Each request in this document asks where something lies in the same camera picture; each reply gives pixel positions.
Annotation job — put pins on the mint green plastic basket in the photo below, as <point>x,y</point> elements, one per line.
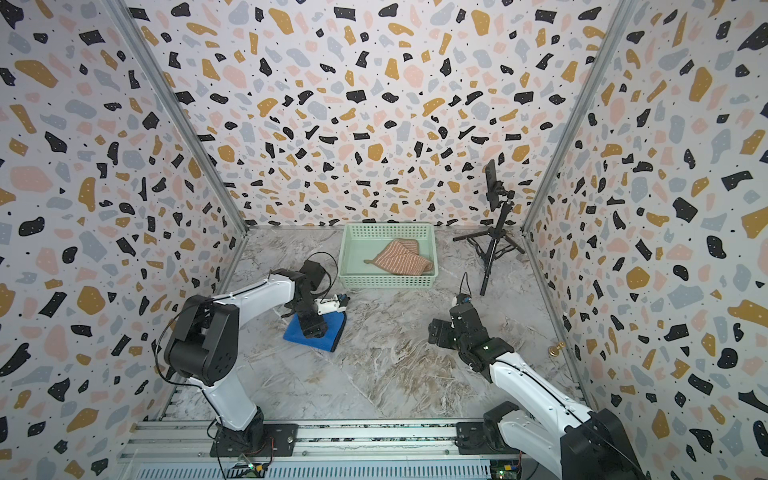
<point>363,241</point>

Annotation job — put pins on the pink striped dishcloth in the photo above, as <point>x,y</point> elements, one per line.
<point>402,257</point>

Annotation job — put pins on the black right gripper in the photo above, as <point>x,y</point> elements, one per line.
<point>446,327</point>

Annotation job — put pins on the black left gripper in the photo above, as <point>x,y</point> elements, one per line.
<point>315,328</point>

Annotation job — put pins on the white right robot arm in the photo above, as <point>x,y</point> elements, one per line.
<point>562,435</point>

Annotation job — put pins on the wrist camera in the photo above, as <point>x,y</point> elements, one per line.
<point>462,306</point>
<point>337,303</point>

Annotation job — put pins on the blue dishcloth with black trim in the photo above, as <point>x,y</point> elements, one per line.
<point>336,322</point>

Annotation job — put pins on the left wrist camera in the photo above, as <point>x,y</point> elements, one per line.
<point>337,303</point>

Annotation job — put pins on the left green circuit board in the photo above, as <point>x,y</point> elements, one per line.
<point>247,468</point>

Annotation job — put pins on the black camera tripod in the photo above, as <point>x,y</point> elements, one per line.
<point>500,243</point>

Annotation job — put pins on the green circuit board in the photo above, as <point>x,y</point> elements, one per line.
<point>505,470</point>
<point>247,468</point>

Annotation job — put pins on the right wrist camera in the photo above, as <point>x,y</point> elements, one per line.
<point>462,306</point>

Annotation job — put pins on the phone on tripod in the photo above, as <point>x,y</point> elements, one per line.
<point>492,195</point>

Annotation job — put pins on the right green circuit board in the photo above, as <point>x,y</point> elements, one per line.
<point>505,470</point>

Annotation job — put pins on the brass knob on wall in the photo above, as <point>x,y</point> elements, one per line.
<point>556,349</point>

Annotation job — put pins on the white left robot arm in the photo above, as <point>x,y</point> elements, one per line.
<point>202,347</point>

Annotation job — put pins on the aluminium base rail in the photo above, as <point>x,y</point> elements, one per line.
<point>318,449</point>

